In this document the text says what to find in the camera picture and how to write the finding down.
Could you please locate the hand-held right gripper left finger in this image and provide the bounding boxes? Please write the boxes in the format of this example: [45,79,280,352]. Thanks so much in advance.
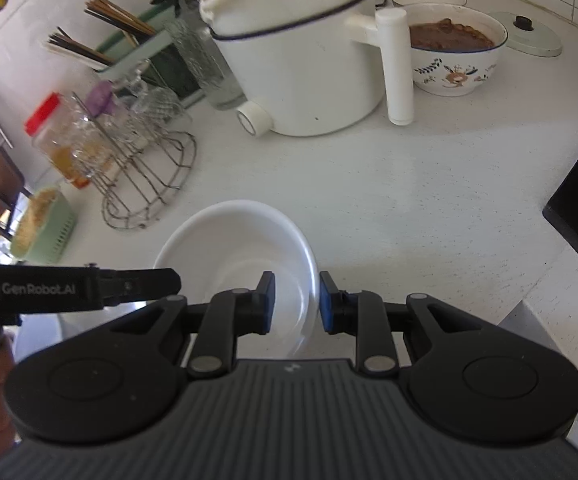
[110,271,276,378]

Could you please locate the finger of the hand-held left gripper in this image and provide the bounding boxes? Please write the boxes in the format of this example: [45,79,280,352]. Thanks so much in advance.
[100,267,183,311]

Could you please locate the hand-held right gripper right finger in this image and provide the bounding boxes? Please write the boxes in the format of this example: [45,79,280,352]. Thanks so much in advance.
[319,271,474,378]

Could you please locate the white ceramic bowl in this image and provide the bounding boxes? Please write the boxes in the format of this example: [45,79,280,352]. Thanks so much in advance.
[153,200,320,361]

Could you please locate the green plastic basket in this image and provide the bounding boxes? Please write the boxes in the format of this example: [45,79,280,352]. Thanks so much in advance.
[9,186,78,264]

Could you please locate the dry noodles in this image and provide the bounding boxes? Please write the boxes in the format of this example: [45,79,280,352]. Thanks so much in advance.
[14,187,60,246]

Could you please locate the red-lidded plastic jar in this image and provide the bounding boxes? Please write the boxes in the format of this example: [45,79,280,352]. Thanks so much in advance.
[24,92,95,191]

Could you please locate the purple cup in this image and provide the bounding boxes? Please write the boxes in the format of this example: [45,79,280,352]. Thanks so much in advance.
[86,81,118,117]

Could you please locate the green utensil holder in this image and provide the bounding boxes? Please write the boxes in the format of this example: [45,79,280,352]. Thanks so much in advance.
[94,7,205,108]

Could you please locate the textured glass pitcher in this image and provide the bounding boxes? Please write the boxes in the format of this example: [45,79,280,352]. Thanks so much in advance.
[166,17,242,111]

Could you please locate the bundle of pale chopsticks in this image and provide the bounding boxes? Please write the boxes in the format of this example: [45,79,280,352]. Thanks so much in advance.
[44,27,115,68]

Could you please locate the white electric pot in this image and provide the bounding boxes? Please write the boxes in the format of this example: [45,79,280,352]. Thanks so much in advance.
[198,0,416,137]

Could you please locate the floral ceramic bowl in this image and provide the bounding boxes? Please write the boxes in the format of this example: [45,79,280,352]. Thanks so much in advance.
[408,3,508,97]

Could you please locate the bundle of brown chopsticks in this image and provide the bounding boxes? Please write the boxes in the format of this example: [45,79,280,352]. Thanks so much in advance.
[84,0,157,38]

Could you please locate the brown stew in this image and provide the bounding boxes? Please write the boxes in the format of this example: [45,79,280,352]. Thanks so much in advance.
[409,18,496,53]

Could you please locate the green pot lid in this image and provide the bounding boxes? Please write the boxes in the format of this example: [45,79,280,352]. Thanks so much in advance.
[488,11,564,58]

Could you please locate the wire cup rack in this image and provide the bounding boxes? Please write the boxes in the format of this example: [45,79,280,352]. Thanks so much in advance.
[72,91,198,232]

